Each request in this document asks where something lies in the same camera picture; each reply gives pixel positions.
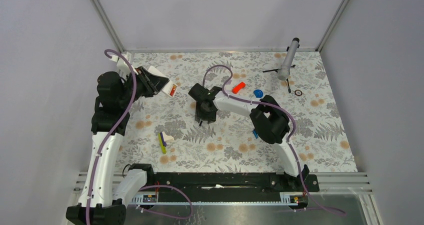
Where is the blue bottle cap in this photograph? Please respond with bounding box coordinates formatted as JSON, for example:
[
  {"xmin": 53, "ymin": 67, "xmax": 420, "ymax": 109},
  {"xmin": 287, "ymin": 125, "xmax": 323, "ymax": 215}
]
[{"xmin": 253, "ymin": 89, "xmax": 264, "ymax": 98}]

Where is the blue battery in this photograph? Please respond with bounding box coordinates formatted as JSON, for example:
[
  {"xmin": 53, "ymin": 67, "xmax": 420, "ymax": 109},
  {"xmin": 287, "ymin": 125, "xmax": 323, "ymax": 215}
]
[{"xmin": 252, "ymin": 130, "xmax": 259, "ymax": 139}]

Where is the orange cylinder block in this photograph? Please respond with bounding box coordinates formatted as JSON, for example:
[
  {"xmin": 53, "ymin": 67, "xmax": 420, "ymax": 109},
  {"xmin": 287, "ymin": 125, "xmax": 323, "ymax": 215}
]
[{"xmin": 231, "ymin": 82, "xmax": 246, "ymax": 94}]

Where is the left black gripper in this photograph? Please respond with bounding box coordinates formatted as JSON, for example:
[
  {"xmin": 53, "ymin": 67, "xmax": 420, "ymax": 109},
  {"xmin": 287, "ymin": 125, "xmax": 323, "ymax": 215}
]
[{"xmin": 118, "ymin": 65, "xmax": 169, "ymax": 107}]

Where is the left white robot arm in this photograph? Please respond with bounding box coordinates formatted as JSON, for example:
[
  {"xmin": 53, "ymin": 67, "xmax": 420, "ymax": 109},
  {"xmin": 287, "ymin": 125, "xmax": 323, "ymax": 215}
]
[{"xmin": 65, "ymin": 66, "xmax": 178, "ymax": 225}]

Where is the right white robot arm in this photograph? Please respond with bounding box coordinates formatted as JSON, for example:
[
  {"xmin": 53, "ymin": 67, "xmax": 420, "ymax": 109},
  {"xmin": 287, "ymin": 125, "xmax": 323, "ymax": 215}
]
[{"xmin": 188, "ymin": 83, "xmax": 309, "ymax": 191}]

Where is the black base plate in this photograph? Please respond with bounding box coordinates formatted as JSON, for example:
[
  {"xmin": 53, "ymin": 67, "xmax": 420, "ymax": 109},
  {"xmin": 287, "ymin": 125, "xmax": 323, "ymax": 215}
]
[{"xmin": 131, "ymin": 172, "xmax": 320, "ymax": 205}]

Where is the white remote control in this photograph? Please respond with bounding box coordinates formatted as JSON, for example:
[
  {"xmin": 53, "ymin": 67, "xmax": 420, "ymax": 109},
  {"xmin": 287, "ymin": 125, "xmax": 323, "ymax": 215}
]
[{"xmin": 160, "ymin": 80, "xmax": 178, "ymax": 98}]

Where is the grey microphone on stand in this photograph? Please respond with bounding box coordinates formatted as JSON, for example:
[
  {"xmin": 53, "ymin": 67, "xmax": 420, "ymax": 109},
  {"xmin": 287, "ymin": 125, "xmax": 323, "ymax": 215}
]
[{"xmin": 263, "ymin": 37, "xmax": 300, "ymax": 94}]

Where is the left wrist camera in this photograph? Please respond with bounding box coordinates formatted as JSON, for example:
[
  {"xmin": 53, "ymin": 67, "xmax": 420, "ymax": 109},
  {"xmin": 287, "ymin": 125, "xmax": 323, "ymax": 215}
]
[{"xmin": 114, "ymin": 51, "xmax": 133, "ymax": 78}]

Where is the purple green block stack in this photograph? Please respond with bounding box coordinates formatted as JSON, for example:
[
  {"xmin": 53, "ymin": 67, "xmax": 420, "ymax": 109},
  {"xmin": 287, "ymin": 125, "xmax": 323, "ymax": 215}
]
[{"xmin": 157, "ymin": 132, "xmax": 175, "ymax": 155}]

